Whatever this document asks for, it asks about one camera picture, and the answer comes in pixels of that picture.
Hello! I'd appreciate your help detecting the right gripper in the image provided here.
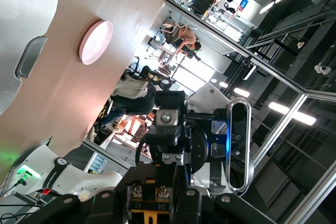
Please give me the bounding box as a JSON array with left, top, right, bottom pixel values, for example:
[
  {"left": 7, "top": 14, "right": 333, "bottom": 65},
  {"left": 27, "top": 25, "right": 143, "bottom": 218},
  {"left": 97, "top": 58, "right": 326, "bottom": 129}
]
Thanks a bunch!
[{"left": 145, "top": 81, "right": 232, "bottom": 196}]

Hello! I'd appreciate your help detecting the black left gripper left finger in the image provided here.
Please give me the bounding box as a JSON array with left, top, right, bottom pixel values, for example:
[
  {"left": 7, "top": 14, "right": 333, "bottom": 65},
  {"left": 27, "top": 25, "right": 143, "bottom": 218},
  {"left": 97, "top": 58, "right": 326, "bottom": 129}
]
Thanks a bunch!
[{"left": 36, "top": 168, "right": 133, "bottom": 224}]

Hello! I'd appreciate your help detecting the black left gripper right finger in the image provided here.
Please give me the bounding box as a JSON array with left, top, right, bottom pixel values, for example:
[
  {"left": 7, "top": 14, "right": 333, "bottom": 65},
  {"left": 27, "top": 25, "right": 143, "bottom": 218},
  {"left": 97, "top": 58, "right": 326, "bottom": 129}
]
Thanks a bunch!
[{"left": 170, "top": 167, "right": 274, "bottom": 224}]

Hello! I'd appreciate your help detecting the orange and black switch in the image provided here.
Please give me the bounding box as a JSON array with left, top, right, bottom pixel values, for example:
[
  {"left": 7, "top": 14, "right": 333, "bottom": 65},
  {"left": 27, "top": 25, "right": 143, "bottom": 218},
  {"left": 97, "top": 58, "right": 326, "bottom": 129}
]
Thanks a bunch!
[{"left": 125, "top": 162, "right": 175, "bottom": 224}]

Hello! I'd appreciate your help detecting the white lidded lunch box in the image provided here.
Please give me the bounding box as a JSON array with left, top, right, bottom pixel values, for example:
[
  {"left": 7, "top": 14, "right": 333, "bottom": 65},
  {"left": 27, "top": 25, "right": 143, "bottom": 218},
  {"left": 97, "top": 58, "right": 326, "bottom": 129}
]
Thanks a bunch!
[{"left": 0, "top": 0, "right": 59, "bottom": 116}]

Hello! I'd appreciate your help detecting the person in dark shirt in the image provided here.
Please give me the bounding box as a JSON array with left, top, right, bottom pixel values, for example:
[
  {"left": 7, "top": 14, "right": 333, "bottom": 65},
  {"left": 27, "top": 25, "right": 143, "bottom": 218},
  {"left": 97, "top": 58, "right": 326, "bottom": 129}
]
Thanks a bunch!
[{"left": 101, "top": 87, "right": 161, "bottom": 127}]

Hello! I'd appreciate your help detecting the person in brown shirt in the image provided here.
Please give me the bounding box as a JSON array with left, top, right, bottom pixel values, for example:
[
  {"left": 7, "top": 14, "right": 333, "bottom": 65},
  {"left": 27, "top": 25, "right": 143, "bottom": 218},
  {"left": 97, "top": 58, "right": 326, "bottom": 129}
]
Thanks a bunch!
[{"left": 176, "top": 26, "right": 203, "bottom": 61}]

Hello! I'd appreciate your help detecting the pink round plate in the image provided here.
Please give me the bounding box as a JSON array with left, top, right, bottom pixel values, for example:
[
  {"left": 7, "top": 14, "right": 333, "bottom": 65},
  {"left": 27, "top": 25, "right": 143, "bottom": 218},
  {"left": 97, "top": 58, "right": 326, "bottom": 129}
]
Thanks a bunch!
[{"left": 78, "top": 20, "right": 114, "bottom": 66}]

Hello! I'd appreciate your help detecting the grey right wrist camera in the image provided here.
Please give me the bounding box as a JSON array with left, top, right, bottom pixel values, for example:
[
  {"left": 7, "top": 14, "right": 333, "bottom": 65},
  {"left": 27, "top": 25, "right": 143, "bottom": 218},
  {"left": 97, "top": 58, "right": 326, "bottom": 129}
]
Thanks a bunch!
[{"left": 225, "top": 97, "right": 253, "bottom": 192}]

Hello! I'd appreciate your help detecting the aluminium frame beam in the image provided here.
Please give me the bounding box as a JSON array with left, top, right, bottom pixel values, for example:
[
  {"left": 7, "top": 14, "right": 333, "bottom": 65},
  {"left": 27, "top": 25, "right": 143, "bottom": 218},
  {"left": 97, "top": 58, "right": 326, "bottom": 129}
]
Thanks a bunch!
[{"left": 164, "top": 0, "right": 336, "bottom": 101}]

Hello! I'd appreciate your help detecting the white dome security camera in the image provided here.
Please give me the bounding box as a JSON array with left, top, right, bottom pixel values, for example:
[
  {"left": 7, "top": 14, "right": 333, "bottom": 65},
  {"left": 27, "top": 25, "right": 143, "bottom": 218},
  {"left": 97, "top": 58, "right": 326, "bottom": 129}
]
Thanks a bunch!
[{"left": 314, "top": 64, "right": 332, "bottom": 76}]

